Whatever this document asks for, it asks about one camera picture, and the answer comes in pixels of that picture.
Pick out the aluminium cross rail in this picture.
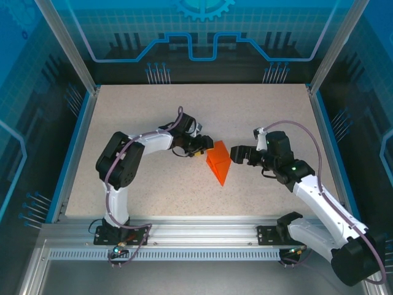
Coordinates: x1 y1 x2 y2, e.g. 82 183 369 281
39 214 371 246

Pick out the orange paper sheet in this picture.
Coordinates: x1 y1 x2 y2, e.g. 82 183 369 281
204 140 232 187

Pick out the slotted aluminium strip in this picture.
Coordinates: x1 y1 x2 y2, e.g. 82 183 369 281
48 248 309 262

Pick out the grey metal tray frame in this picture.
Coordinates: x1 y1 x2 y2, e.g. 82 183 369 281
17 239 393 295

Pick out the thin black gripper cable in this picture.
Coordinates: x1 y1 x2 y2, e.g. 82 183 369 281
260 165 279 179
171 146 190 159

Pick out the blue table edge strip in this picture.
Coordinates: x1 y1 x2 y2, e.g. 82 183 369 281
45 91 93 224
315 90 364 224

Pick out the metal cable connector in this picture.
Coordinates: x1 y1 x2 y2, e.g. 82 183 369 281
287 245 309 256
111 242 129 258

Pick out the aluminium frame post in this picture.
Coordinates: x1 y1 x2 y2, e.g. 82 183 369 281
308 0 371 95
33 0 101 95

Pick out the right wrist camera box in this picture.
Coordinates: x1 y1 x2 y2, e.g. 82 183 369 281
252 127 268 152

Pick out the aluminium side rail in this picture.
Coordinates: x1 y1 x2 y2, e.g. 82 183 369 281
50 85 101 224
308 84 354 224

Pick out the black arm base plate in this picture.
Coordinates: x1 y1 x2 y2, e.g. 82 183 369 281
256 225 314 246
93 225 149 246

